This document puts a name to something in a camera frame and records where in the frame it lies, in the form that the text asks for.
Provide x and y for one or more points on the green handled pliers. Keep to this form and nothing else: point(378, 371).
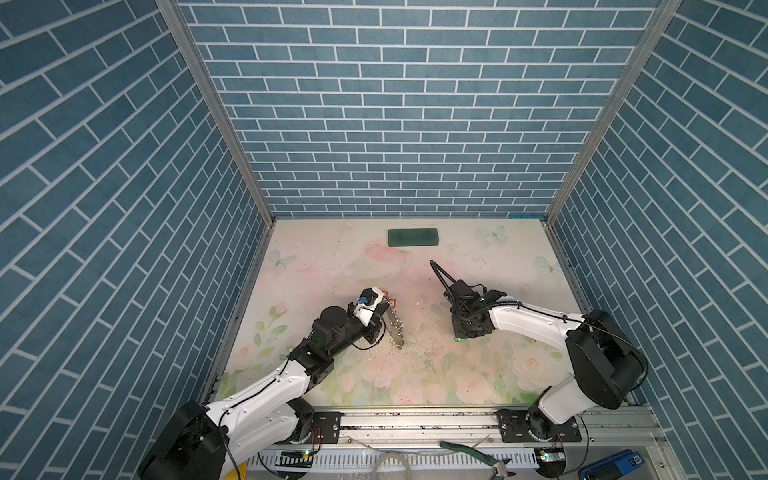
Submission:
point(499, 467)

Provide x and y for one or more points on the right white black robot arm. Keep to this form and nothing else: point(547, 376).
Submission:
point(603, 366)

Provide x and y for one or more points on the aluminium rail frame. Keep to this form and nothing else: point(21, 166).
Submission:
point(415, 432)

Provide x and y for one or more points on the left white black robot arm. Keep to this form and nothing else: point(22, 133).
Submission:
point(211, 441)

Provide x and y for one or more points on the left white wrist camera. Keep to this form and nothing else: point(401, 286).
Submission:
point(365, 306)

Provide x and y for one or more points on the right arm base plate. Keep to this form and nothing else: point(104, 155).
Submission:
point(520, 426)

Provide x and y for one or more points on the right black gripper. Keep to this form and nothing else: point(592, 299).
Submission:
point(457, 332)

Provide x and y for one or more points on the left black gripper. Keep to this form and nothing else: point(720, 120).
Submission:
point(373, 325)

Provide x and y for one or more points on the blue black device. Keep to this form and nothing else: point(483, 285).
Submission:
point(612, 467)

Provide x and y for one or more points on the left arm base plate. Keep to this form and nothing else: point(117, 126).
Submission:
point(324, 427)

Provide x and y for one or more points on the clear plastic tube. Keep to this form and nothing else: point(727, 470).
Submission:
point(389, 459)

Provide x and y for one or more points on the dark green sponge block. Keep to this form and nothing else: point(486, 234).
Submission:
point(412, 237)

